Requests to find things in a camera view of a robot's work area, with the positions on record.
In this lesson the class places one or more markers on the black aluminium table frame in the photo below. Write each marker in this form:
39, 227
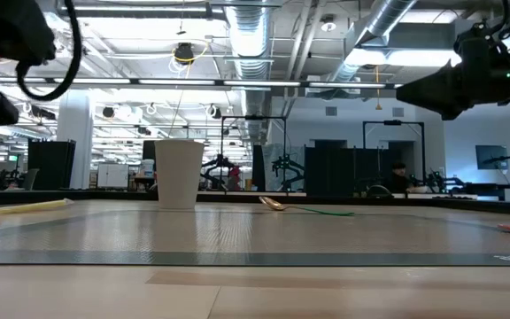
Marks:
104, 195

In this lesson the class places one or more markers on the person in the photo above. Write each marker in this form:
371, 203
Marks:
398, 179

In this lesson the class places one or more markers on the wall monitor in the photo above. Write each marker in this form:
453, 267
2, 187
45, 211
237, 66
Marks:
490, 157

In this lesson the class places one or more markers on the translucent baking mat black border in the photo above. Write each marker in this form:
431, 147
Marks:
237, 239

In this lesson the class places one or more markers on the silver ventilation duct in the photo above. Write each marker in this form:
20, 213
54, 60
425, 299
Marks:
250, 40

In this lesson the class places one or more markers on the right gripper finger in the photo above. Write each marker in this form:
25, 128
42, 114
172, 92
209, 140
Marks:
430, 103
427, 84

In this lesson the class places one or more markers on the black partition panel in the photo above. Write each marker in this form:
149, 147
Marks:
343, 170
51, 165

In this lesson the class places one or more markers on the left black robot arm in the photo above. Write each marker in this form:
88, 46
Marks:
7, 26

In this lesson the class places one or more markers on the long ceiling light bar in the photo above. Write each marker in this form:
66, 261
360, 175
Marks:
193, 82

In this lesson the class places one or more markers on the white bucket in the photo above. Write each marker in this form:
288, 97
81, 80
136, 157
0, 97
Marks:
147, 167

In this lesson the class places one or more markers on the black background robot arm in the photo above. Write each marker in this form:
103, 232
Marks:
216, 166
287, 166

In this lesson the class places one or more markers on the white square pillar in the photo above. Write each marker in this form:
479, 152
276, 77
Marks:
74, 142

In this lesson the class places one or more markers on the white paper cup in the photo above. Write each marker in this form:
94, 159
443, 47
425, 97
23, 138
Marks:
179, 177

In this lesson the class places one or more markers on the white cabinet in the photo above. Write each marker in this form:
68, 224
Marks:
112, 175

